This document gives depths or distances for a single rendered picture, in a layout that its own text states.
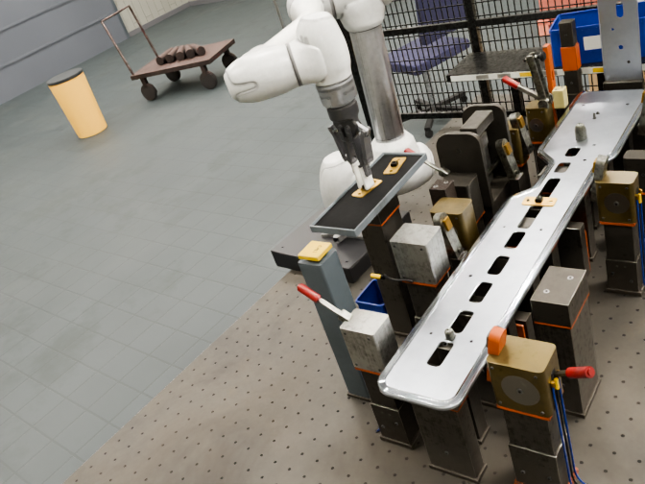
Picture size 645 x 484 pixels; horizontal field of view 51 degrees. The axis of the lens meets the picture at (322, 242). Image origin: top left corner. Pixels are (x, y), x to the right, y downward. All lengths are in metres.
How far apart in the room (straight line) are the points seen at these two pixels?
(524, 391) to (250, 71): 0.89
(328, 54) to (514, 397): 0.82
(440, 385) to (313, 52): 0.77
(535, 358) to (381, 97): 1.17
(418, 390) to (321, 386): 0.58
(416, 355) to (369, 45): 1.07
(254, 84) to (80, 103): 6.04
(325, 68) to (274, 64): 0.12
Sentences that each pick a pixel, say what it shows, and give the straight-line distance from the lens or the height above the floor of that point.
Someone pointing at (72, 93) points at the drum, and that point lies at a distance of 7.54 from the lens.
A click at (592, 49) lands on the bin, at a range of 2.53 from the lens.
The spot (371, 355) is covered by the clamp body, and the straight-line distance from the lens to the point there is 1.48.
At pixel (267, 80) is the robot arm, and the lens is 1.57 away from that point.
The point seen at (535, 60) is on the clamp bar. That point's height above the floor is 1.19.
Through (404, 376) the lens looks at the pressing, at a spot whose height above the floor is 1.00.
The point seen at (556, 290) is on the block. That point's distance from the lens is 1.49.
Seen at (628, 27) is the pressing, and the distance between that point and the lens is 2.38.
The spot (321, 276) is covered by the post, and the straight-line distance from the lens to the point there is 1.56.
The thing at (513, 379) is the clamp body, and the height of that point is 1.03.
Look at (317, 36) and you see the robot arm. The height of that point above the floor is 1.58.
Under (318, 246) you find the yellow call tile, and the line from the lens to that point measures 1.58.
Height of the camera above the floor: 1.95
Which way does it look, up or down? 30 degrees down
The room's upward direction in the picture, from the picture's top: 20 degrees counter-clockwise
